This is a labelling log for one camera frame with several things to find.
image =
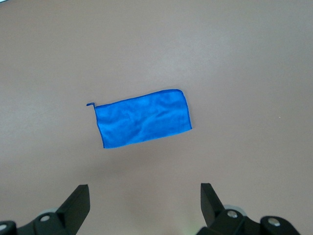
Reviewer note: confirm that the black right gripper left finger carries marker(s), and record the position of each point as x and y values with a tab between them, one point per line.
71	213

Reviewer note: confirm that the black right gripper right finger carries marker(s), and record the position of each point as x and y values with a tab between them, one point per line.
212	210

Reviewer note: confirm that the blue microfibre towel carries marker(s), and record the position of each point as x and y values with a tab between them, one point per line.
144	120

